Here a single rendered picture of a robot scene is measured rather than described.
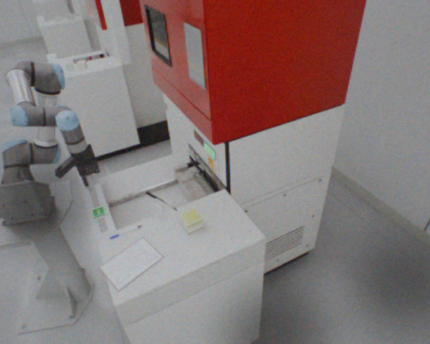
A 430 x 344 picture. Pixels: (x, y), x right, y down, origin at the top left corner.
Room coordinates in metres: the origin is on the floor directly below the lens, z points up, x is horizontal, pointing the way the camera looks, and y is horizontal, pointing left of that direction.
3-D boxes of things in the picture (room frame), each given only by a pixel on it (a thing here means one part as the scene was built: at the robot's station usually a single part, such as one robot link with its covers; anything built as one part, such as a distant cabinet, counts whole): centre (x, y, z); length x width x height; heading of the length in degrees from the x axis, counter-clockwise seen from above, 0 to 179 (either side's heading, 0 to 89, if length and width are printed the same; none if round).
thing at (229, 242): (0.87, 0.16, 0.89); 0.62 x 0.35 x 0.14; 114
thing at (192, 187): (1.29, 0.11, 0.87); 0.36 x 0.08 x 0.03; 24
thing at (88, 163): (1.07, 0.51, 1.25); 0.09 x 0.08 x 0.12; 114
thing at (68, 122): (1.07, 0.52, 1.41); 0.09 x 0.08 x 0.11; 30
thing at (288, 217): (1.67, -0.21, 0.41); 0.82 x 0.71 x 0.82; 24
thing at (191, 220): (0.92, 0.10, 1.00); 0.07 x 0.07 x 0.07; 26
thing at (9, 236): (1.26, 1.00, 0.75); 0.45 x 0.44 x 0.13; 97
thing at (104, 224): (1.17, 0.58, 0.89); 0.55 x 0.09 x 0.14; 24
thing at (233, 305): (1.14, 0.29, 0.41); 0.97 x 0.64 x 0.82; 24
